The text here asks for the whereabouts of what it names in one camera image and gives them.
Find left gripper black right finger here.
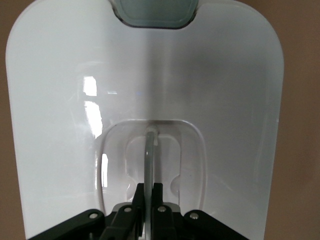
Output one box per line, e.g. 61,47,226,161
149,182,178,240

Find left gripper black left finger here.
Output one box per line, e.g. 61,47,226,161
101,183,146,240

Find white box lid grey latches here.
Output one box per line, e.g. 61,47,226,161
5,0,285,240

